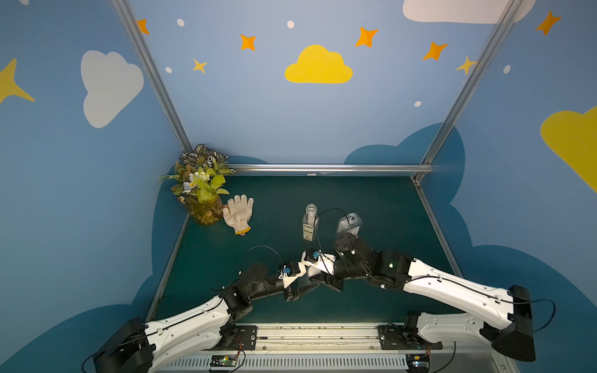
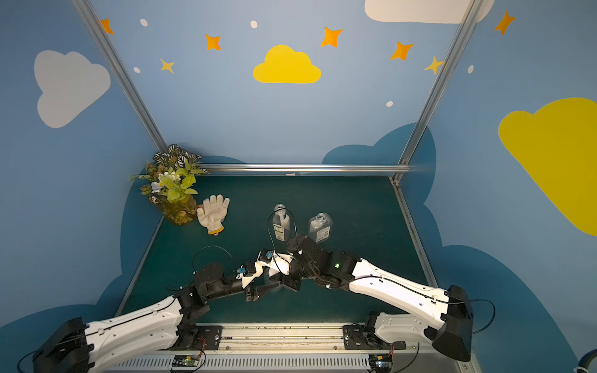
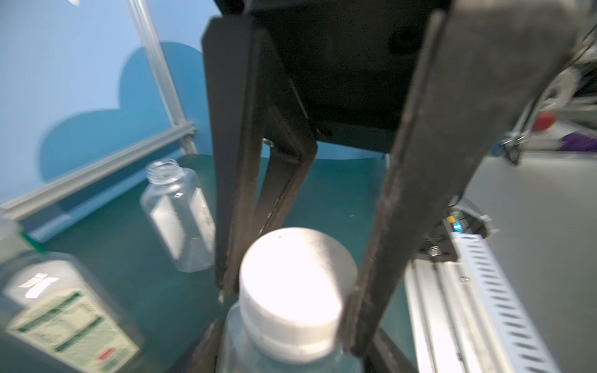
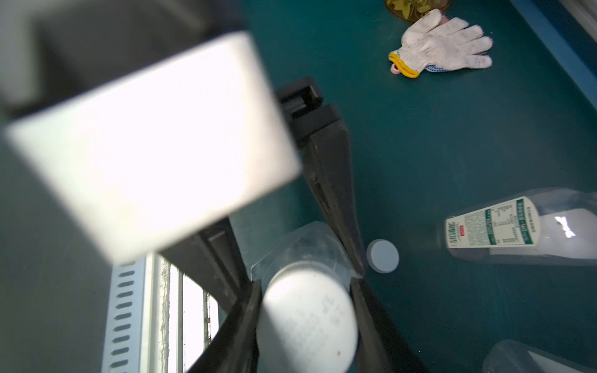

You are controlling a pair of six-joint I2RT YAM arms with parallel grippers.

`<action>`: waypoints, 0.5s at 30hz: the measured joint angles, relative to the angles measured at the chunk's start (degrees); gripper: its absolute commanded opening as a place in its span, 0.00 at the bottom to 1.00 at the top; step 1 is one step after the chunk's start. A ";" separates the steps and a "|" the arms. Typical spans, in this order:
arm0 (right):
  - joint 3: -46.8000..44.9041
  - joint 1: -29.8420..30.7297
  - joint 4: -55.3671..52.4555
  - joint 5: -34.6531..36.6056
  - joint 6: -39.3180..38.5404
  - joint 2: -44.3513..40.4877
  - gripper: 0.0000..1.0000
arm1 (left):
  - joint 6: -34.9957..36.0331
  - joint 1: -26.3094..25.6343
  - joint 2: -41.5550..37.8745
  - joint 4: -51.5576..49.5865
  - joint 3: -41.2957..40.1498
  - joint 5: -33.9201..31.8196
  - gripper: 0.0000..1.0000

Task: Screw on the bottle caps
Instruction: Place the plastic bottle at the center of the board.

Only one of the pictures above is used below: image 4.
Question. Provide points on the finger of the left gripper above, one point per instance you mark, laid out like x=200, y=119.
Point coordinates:
x=212, y=259

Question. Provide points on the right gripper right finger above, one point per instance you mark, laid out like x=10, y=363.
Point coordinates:
x=381, y=348

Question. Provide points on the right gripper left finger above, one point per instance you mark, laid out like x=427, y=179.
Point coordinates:
x=234, y=348

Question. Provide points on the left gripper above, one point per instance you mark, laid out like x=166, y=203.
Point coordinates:
x=327, y=160

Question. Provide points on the white bottle cap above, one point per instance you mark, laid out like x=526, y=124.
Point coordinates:
x=382, y=256
x=307, y=321

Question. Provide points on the square clear plastic bottle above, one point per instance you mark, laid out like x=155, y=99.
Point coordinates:
x=511, y=356

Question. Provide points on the tall clear labelled bottle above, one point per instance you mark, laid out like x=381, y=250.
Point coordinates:
x=549, y=226

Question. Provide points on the round clear plastic bottle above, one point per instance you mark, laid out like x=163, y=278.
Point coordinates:
x=313, y=243

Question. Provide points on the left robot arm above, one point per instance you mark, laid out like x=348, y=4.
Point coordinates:
x=86, y=45

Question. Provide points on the white knitted work glove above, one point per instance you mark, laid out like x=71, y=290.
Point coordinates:
x=438, y=44

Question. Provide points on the artificial potted plant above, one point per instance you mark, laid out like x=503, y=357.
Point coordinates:
x=412, y=10

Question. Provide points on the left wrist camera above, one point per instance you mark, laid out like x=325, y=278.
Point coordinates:
x=146, y=160

